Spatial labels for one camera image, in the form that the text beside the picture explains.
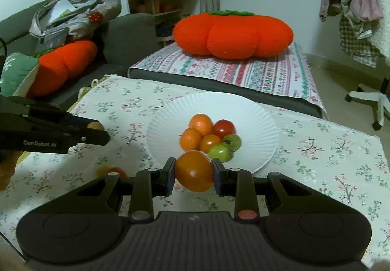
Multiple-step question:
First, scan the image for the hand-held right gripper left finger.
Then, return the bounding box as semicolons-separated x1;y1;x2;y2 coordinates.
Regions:
39;158;176;223

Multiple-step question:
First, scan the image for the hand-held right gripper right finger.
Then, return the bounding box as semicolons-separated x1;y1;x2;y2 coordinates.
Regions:
212;158;351;223

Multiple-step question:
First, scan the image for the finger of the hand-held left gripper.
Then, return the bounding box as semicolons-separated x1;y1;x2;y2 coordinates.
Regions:
0;95;101;130
65;125;110;147

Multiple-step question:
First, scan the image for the orange cherry tomato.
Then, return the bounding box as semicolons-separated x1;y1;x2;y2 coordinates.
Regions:
179;128;202;150
175;150;214;193
199;134;222;153
189;114;213;135

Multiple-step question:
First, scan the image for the green cherry tomato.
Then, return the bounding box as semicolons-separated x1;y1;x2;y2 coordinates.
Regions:
208;143;234;163
221;134;242;150

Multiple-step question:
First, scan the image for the red cherry tomato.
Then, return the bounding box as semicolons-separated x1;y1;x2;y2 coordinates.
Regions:
97;166;128;178
212;119;236;138

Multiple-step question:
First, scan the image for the white paper plate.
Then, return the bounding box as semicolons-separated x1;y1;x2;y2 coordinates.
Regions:
146;92;279;174

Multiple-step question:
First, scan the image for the person's left hand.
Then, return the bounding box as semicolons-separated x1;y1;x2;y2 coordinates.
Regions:
0;151;16;191

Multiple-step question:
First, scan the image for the green pillow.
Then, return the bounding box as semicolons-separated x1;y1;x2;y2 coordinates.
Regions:
0;52;39;96

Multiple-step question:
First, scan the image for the long orange plush cushion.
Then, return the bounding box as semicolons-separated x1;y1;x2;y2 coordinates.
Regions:
26;40;98;99

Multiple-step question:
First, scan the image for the black book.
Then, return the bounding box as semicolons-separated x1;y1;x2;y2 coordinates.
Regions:
38;28;68;52

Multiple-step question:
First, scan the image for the grey bag with papers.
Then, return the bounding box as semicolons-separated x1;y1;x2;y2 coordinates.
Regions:
29;0;122;40

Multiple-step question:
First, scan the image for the floral tablecloth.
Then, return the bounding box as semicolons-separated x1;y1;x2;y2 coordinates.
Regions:
0;75;390;259

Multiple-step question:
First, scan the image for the striped patterned cover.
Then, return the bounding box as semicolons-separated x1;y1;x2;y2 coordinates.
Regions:
128;42;327;113

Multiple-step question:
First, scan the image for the grey sofa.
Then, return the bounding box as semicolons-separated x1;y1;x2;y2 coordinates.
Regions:
0;0;328;121

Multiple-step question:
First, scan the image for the large orange persimmon cushion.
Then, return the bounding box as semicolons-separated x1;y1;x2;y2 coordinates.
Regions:
172;10;293;60

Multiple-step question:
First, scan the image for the checked cloth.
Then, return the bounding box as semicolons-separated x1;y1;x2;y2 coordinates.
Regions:
339;14;385;67

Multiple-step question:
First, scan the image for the white fleece garment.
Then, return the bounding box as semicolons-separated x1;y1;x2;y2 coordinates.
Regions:
366;0;390;58

